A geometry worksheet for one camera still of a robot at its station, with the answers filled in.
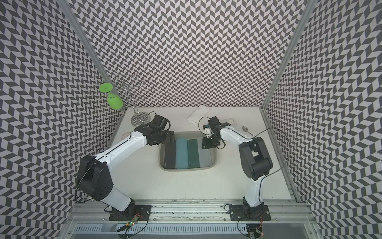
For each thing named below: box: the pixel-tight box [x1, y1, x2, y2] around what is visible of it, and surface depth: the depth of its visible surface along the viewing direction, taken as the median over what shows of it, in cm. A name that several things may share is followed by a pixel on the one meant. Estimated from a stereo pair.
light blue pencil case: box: [175, 138, 189, 170], surface depth 95 cm
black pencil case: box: [164, 142, 177, 170], surface depth 93 cm
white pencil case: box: [187, 105, 210, 125], surface depth 114 cm
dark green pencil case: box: [187, 138, 201, 169], surface depth 93 cm
